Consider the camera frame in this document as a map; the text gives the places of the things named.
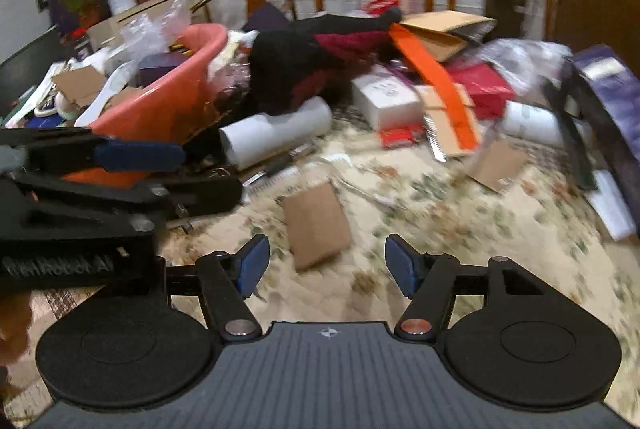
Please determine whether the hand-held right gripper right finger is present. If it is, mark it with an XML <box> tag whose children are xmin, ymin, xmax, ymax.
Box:
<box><xmin>384</xmin><ymin>234</ymin><xmax>546</xmax><ymax>341</ymax></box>

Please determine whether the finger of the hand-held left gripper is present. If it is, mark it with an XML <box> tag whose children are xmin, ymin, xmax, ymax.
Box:
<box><xmin>0</xmin><ymin>128</ymin><xmax>187</xmax><ymax>175</ymax></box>
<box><xmin>10</xmin><ymin>174</ymin><xmax>243</xmax><ymax>221</ymax></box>

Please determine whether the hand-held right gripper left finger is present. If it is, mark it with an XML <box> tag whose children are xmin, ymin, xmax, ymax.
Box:
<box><xmin>165</xmin><ymin>234</ymin><xmax>271</xmax><ymax>343</ymax></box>

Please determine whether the pink plastic basin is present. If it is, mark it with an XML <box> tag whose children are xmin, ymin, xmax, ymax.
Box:
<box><xmin>62</xmin><ymin>23</ymin><xmax>230</xmax><ymax>187</ymax></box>

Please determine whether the black pen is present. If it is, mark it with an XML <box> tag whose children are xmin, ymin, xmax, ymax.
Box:
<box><xmin>242</xmin><ymin>159</ymin><xmax>301</xmax><ymax>187</ymax></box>

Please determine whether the floral cloth desktop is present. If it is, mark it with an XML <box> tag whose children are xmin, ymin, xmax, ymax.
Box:
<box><xmin>0</xmin><ymin>102</ymin><xmax>640</xmax><ymax>429</ymax></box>

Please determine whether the person's left hand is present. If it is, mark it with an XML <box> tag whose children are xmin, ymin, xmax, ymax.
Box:
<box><xmin>0</xmin><ymin>293</ymin><xmax>36</xmax><ymax>367</ymax></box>

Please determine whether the white plastic utensil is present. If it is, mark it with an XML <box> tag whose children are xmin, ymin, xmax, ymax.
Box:
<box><xmin>74</xmin><ymin>60</ymin><xmax>137</xmax><ymax>127</ymax></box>

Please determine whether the wooden stick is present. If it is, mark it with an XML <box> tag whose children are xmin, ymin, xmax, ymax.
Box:
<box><xmin>280</xmin><ymin>182</ymin><xmax>355</xmax><ymax>271</ymax></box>

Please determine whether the small purple box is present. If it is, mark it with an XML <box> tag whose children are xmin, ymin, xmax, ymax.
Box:
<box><xmin>139</xmin><ymin>53</ymin><xmax>188</xmax><ymax>87</ymax></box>

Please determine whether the torn cardboard scrap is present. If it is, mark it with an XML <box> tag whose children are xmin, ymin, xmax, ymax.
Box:
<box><xmin>51</xmin><ymin>65</ymin><xmax>108</xmax><ymax>110</ymax></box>

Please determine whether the small red box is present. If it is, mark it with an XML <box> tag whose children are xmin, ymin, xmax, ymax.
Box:
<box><xmin>379</xmin><ymin>124</ymin><xmax>426</xmax><ymax>150</ymax></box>

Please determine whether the brown cardboard piece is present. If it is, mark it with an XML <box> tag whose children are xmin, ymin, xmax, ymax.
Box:
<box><xmin>465</xmin><ymin>142</ymin><xmax>530</xmax><ymax>194</ymax></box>

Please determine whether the open cardboard box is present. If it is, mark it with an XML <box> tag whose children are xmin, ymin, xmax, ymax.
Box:
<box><xmin>87</xmin><ymin>0</ymin><xmax>201</xmax><ymax>50</ymax></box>

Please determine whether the black and red cloth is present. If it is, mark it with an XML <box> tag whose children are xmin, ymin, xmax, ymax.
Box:
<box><xmin>247</xmin><ymin>6</ymin><xmax>405</xmax><ymax>115</ymax></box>

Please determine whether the corrugated cardboard sheet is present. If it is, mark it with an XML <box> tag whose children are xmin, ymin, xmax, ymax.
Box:
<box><xmin>417</xmin><ymin>84</ymin><xmax>483</xmax><ymax>165</ymax></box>

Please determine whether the white cardboard box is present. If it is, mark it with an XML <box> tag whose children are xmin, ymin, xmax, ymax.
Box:
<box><xmin>350</xmin><ymin>72</ymin><xmax>423</xmax><ymax>130</ymax></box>

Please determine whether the potted plant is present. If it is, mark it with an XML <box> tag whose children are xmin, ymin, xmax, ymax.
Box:
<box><xmin>59</xmin><ymin>0</ymin><xmax>103</xmax><ymax>30</ymax></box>

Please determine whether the dark purple cushion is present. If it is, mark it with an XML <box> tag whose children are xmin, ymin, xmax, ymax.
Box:
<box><xmin>245</xmin><ymin>2</ymin><xmax>293</xmax><ymax>32</ymax></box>

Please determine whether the orange strip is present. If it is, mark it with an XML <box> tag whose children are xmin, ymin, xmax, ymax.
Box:
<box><xmin>389</xmin><ymin>23</ymin><xmax>483</xmax><ymax>151</ymax></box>

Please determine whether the short white paper roll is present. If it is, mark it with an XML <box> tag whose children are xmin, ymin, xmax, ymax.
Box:
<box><xmin>502</xmin><ymin>102</ymin><xmax>576</xmax><ymax>147</ymax></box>

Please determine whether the flat red box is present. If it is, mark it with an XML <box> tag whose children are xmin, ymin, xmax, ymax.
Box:
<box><xmin>447</xmin><ymin>62</ymin><xmax>516</xmax><ymax>120</ymax></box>

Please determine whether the black strip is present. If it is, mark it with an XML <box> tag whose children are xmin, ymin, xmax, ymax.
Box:
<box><xmin>542</xmin><ymin>74</ymin><xmax>598</xmax><ymax>191</ymax></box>

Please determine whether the white paper sheet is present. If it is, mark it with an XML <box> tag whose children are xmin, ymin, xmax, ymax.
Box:
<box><xmin>587</xmin><ymin>169</ymin><xmax>638</xmax><ymax>242</ymax></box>

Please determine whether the clear plastic bag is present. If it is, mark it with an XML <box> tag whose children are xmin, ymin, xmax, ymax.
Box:
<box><xmin>470</xmin><ymin>38</ymin><xmax>573</xmax><ymax>80</ymax></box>

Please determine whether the brown paper envelope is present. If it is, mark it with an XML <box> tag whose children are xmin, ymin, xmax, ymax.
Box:
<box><xmin>400</xmin><ymin>10</ymin><xmax>496</xmax><ymax>62</ymax></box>

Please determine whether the dark blue box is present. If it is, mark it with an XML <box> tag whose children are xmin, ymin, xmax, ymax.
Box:
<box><xmin>572</xmin><ymin>44</ymin><xmax>640</xmax><ymax>210</ymax></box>

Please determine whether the dark container red top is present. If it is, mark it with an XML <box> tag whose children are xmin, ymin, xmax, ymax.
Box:
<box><xmin>484</xmin><ymin>0</ymin><xmax>528</xmax><ymax>41</ymax></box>

